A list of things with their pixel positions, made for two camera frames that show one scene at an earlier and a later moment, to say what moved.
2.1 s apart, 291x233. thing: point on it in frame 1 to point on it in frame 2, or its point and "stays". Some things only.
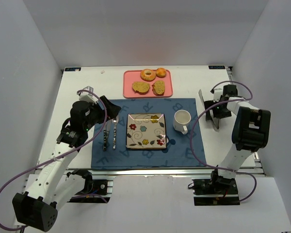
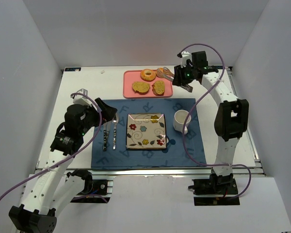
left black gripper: [106, 109] stays
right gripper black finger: [207, 104] to [178, 80]
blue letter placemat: [151, 133] stays
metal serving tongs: [212, 121] to [161, 72]
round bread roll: [161, 72] stays
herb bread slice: [158, 88] stays
